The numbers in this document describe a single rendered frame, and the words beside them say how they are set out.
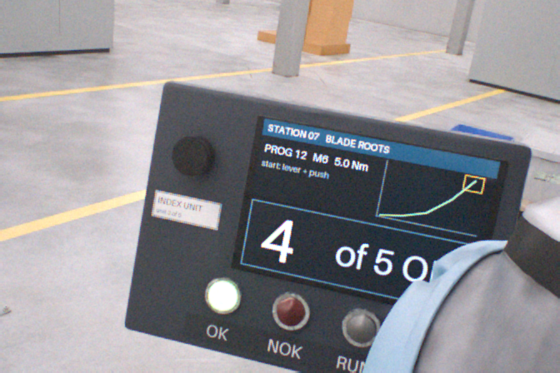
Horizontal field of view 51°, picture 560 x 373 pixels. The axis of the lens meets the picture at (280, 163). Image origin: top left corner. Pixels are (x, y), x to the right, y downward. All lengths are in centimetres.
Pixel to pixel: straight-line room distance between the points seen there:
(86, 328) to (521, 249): 215
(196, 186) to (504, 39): 798
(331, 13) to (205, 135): 834
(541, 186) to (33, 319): 280
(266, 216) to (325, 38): 836
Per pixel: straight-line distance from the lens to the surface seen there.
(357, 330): 42
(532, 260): 19
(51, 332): 229
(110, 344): 222
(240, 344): 45
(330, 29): 876
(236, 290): 43
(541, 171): 376
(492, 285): 21
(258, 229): 42
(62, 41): 677
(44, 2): 660
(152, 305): 46
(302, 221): 41
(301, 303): 42
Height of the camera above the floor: 135
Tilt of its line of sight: 20 degrees down
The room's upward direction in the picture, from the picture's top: 8 degrees clockwise
